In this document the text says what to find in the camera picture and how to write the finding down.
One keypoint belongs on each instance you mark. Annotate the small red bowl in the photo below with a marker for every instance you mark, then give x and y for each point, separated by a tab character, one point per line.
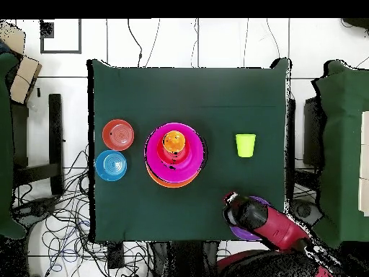
180	157
118	134

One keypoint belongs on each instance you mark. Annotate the large orange bowl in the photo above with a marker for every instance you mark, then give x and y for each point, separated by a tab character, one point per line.
173	184

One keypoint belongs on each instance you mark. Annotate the white box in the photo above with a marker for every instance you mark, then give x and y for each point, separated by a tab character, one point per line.
364	161

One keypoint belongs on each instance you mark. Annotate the grey floor stand base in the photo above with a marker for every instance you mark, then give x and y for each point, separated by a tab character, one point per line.
305	210
37	208

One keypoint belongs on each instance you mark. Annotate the black power adapter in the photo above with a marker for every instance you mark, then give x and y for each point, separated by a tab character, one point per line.
116	256

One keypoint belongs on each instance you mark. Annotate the black floor frame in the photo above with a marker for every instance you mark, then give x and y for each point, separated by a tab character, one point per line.
47	30

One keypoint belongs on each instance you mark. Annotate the dark green tablecloth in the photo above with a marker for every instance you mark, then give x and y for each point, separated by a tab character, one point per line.
161	95
5	144
340	144

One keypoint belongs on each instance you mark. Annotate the small blue bowl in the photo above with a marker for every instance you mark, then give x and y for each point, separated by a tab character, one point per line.
111	165

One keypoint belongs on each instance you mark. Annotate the cardboard box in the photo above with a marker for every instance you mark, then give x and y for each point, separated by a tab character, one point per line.
13	36
24	78

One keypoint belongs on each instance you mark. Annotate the purple bowl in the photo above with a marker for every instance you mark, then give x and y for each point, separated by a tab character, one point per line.
245	233

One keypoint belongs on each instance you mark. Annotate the black stand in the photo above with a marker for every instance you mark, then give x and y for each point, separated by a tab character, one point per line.
55	129

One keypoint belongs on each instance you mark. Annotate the black case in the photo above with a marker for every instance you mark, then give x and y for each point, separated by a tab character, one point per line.
311	132

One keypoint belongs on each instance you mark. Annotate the large pink bowl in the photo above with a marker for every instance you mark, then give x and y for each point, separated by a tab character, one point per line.
193	161

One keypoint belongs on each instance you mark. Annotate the orange cup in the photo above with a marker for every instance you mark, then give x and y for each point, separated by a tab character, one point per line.
174	141

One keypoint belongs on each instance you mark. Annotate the green cup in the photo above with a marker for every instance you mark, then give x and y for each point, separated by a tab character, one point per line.
245	145

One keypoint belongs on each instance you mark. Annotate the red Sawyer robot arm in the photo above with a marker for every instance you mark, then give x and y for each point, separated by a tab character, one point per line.
274	225

